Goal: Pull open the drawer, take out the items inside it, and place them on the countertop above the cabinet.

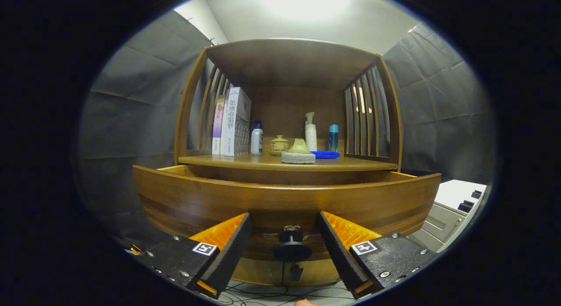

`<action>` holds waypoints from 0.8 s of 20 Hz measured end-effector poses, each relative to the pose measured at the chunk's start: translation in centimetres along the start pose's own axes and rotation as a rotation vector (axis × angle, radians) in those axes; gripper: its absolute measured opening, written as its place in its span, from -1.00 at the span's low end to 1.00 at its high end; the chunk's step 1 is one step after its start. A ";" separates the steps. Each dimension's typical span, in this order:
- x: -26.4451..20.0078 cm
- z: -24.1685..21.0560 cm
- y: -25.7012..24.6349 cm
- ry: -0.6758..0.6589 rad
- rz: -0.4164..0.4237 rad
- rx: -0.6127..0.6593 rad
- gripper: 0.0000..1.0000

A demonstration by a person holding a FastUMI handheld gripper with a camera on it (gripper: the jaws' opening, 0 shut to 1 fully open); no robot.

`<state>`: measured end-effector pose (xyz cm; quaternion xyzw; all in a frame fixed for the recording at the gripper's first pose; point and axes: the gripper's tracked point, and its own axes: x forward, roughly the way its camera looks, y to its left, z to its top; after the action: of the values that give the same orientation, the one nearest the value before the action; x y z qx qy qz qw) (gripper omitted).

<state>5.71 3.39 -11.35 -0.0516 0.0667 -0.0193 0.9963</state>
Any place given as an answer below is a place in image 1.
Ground white pump bottle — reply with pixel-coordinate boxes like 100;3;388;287
305;112;317;152

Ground thick white book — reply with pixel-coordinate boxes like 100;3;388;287
220;87;252;157

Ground green handled sponge brush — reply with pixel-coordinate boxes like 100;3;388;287
280;138;316;164

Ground black floor cables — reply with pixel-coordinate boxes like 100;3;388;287
215;282;355;306

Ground wooden cabinet door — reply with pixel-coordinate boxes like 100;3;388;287
302;258;340;285
232;258;285;285

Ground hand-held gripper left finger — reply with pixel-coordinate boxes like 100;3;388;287
136;212;253;298

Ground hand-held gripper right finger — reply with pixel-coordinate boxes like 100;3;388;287
319;211;439;299

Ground white bottle with blue cap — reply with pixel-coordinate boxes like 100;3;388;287
251;120;264;156

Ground thin purple book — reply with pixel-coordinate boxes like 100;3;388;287
212;95;227;156

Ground white drawer unit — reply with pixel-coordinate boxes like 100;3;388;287
408;179;488;253

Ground wooden countertop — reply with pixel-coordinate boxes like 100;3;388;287
178;153;398;172

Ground brown wooden cabinet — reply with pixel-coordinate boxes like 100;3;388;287
174;38;404;287

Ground yellow lidded teacup with saucer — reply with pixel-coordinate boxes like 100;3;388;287
268;135;291;156

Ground wooden drawer with black knob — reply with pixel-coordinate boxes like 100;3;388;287
132;164;442;263

